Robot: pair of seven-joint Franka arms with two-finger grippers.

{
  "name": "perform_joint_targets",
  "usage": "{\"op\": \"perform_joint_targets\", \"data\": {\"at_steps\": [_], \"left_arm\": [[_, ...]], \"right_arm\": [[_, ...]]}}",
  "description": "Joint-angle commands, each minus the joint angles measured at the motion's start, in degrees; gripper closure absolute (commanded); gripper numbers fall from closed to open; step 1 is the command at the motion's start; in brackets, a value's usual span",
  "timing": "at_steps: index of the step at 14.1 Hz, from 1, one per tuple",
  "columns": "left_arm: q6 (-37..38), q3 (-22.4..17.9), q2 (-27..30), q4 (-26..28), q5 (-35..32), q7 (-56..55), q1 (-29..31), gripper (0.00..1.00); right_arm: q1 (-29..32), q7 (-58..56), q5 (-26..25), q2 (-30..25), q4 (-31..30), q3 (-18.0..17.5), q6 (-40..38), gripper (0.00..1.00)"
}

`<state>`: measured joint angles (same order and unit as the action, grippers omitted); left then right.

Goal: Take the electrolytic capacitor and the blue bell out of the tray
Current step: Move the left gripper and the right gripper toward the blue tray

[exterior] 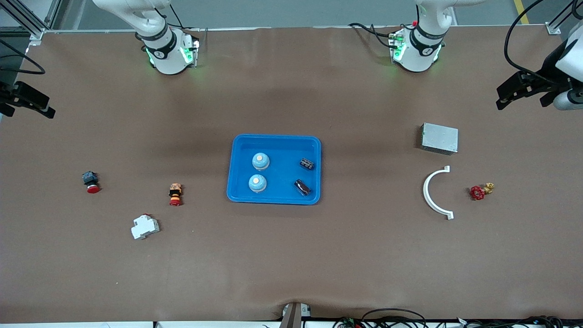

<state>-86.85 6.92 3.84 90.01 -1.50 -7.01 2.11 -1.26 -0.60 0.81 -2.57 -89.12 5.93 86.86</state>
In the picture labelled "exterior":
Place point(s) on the white curved plastic bracket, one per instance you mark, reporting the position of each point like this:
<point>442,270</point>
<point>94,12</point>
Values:
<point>426,191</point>

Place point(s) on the aluminium frame post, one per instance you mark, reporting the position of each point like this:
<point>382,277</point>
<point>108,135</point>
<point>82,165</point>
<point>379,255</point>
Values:
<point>36,34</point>
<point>553,28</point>

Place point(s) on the grey metal power supply box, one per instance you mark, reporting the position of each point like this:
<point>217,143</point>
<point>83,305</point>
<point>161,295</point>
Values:
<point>439,138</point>

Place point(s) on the red mushroom push button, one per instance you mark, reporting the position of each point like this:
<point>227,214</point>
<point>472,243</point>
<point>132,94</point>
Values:
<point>91,181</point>

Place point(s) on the blue plastic tray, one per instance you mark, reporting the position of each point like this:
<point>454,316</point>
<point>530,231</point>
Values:
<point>282,177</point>

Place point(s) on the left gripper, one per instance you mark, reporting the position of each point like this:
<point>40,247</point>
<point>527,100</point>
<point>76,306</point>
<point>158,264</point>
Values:
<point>550,78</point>

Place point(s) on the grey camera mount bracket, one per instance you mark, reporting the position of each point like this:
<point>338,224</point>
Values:
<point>291,316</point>

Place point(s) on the orange striped emergency stop button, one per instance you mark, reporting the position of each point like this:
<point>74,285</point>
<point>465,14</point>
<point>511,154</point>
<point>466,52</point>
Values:
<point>175,193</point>

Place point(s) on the white circuit breaker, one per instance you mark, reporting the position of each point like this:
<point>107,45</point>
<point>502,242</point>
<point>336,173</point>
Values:
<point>145,227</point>

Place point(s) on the blue dome call bell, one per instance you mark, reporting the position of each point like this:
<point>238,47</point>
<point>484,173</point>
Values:
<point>257,183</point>
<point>260,160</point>

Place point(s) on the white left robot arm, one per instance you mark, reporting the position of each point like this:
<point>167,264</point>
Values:
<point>421,50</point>

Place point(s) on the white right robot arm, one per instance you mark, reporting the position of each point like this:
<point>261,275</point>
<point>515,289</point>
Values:
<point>164,50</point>

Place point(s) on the black cylindrical capacitor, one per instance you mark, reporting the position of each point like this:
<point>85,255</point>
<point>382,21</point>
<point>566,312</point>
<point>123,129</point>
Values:
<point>302,187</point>
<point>307,163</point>

